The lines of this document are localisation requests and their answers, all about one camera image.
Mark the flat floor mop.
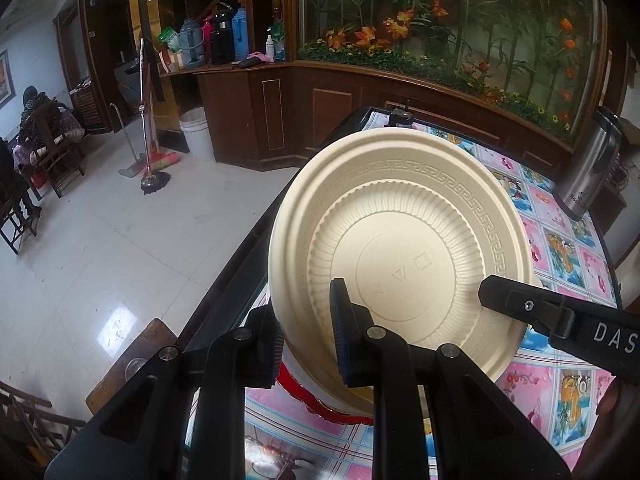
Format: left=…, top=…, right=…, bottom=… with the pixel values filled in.
left=111, top=102, right=147, bottom=179

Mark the blue thermos flask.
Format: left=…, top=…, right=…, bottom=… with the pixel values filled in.
left=232, top=7, right=250, bottom=61

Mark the wooden stool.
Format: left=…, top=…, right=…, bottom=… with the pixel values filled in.
left=85, top=317, right=182, bottom=416

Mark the white plastic bucket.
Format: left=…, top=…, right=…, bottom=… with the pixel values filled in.
left=179, top=106, right=215, bottom=162

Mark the framed wall picture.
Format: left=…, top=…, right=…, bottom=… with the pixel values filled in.
left=0, top=50, right=11, bottom=109

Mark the black thermos flask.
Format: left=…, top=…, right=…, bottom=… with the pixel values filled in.
left=210, top=10, right=236, bottom=65

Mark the small black jar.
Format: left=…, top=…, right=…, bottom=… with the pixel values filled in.
left=385, top=100, right=416, bottom=129

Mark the wooden chair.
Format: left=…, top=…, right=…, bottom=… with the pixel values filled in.
left=0, top=380, right=87, bottom=480
left=0, top=180, right=39, bottom=256
left=35, top=110, right=86, bottom=199

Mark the artificial flower display case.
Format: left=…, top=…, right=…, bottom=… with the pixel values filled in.
left=295, top=0, right=608, bottom=142

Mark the grey-blue water jug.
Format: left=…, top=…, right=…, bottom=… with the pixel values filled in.
left=178, top=18, right=206, bottom=69

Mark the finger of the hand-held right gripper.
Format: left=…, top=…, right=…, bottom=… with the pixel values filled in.
left=477, top=275, right=576, bottom=347

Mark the round string mop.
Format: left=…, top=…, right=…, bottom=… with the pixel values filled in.
left=139, top=37, right=172, bottom=196

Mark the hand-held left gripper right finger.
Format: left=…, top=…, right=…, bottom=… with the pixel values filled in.
left=329, top=277, right=571, bottom=480

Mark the cream embossed plate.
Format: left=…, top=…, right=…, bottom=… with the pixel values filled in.
left=268, top=127, right=543, bottom=416

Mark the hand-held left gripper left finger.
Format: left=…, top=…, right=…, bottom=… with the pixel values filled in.
left=57, top=305, right=286, bottom=480

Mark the brown wooden cabinet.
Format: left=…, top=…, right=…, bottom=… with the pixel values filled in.
left=192, top=60, right=576, bottom=172

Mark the colourful broom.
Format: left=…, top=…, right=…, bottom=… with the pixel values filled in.
left=145, top=150, right=179, bottom=174

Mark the stainless steel thermos jug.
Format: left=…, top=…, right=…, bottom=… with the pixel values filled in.
left=551, top=106, right=623, bottom=222

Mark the person's right hand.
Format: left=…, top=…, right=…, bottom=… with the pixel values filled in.
left=572, top=375, right=640, bottom=480

